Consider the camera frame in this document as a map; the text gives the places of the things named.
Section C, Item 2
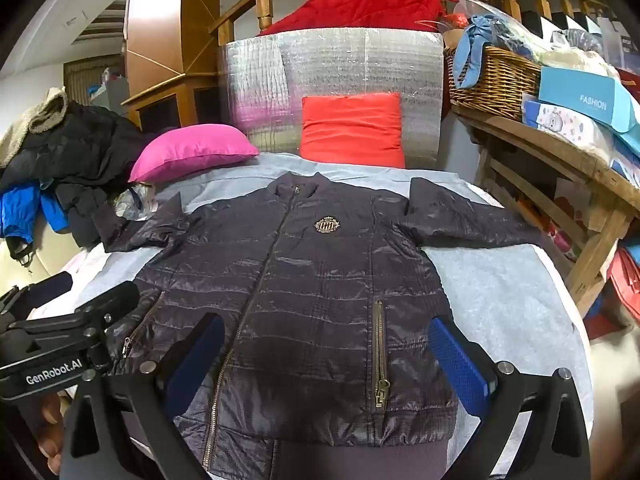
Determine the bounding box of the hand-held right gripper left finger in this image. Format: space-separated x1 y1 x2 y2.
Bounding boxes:
60 312 226 480

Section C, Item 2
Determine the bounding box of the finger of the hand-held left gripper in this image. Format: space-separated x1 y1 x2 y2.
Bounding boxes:
20 281 142 341

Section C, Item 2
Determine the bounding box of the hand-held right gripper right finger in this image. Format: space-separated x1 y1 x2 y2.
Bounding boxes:
429 316 593 480

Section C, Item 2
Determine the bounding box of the dark quilted jacket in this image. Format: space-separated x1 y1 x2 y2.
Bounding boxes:
92 172 543 480

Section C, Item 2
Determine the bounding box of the pile of black clothes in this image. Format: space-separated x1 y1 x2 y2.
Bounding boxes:
0 100 146 246

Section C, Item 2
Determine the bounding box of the person's left hand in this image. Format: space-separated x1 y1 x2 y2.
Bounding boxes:
36 392 68 463

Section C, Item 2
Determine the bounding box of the pale pink bed sheet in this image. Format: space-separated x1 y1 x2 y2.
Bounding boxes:
30 247 128 321

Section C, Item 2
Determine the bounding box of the cream sofa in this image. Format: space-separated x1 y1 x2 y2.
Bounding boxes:
0 220 81 293

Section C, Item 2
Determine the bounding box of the grey blanket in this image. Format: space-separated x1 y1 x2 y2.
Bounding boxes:
75 152 596 480

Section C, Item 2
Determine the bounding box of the clear plastic bag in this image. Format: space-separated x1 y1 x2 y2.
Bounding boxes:
115 185 156 221

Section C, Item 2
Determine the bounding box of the blue jacket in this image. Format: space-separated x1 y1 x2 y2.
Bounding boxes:
0 182 68 241

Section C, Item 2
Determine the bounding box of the pink pillow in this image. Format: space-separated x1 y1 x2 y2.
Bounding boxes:
128 124 261 183

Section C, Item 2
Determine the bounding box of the red bag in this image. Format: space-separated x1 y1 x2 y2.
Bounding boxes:
585 247 640 341

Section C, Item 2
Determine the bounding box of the beige fleece coat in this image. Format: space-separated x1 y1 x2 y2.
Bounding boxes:
0 87 68 171

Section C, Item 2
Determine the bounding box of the brown slatted door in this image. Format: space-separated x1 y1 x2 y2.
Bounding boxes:
65 57 126 111

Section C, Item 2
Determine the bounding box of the wooden bench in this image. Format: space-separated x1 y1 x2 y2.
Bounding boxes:
450 105 640 318

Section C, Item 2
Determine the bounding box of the red-orange pillow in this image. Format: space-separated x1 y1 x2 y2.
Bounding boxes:
298 92 407 170

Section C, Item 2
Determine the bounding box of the white printed box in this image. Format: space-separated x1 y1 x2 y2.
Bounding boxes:
522 100 616 166

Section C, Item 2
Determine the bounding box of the wooden cabinet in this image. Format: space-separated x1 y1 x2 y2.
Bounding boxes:
120 0 236 136

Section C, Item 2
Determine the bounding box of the wicker basket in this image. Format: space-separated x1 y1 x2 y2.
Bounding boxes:
445 45 543 123

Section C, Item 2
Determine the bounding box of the light blue cardboard box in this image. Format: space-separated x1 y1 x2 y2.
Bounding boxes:
537 67 640 148

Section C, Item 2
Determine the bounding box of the silver foil insulation mat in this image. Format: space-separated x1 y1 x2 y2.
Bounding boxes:
222 27 446 168

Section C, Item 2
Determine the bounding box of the wooden stair railing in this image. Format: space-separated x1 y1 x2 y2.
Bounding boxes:
210 0 621 46

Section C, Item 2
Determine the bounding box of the white plastic bag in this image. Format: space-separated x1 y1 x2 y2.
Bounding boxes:
530 30 621 81

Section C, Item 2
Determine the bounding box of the blue cloth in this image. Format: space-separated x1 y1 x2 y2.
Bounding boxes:
452 14 506 88

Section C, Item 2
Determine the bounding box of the red blanket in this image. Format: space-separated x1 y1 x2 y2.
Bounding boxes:
257 0 458 36

